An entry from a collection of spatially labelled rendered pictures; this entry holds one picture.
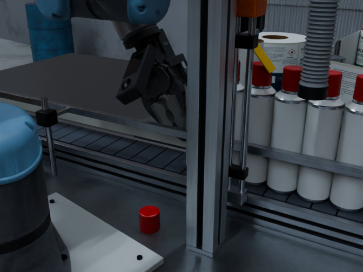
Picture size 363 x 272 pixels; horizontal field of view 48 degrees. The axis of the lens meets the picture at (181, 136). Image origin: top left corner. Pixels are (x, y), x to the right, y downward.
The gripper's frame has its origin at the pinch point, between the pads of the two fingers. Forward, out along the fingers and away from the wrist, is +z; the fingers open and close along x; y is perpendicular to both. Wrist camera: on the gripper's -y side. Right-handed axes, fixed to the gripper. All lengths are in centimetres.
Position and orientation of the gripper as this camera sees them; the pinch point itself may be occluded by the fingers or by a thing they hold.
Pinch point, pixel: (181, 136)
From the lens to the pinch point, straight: 75.5
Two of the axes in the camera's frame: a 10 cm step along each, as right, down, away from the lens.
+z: 4.3, 8.9, 1.2
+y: 4.9, -3.4, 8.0
